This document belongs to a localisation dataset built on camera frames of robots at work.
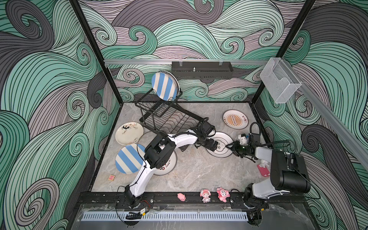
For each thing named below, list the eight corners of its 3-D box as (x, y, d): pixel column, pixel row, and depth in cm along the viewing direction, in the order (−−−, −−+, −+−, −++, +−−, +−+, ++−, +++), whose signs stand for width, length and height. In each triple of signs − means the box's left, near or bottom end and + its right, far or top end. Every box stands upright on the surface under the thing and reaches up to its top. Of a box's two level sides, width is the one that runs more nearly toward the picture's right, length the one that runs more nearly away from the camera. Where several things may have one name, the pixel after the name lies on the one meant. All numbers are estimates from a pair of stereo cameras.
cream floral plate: (112, 145, 97) (111, 143, 95) (120, 123, 109) (119, 121, 107) (140, 145, 97) (139, 143, 95) (145, 123, 109) (144, 121, 107)
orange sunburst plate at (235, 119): (225, 129, 105) (226, 127, 103) (220, 111, 117) (221, 109, 115) (249, 129, 105) (251, 127, 103) (242, 111, 117) (243, 109, 115)
